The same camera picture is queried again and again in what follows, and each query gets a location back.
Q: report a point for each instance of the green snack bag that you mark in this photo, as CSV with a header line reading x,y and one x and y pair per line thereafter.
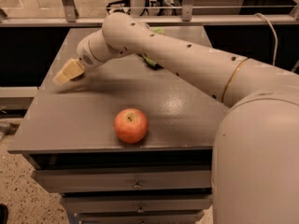
x,y
146,58

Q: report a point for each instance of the grey drawer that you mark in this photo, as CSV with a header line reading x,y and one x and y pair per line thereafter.
x,y
75,181
137,204
164,217

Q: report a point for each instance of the grey metal railing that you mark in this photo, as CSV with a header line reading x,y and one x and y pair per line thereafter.
x,y
93,13

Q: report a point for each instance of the black shoe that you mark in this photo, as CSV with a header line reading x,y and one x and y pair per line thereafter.
x,y
3,214

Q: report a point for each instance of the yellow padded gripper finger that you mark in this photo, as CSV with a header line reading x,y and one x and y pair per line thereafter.
x,y
70,70

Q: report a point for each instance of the middle grey drawer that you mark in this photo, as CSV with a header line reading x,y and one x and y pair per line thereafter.
x,y
137,204

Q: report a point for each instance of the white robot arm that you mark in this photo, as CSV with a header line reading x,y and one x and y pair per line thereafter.
x,y
255,164

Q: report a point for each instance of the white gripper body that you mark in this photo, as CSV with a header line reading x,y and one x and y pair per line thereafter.
x,y
83,52

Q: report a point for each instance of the top grey drawer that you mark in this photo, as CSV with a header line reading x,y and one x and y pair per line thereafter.
x,y
75,181

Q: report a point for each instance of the bottom grey drawer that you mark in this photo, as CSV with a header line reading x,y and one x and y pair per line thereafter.
x,y
164,217

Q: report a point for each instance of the black office chair base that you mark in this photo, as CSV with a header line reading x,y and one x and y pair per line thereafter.
x,y
132,7

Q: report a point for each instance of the red apple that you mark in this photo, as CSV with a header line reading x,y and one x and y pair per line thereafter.
x,y
131,125

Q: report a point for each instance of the grey drawer cabinet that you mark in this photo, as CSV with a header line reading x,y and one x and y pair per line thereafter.
x,y
71,127

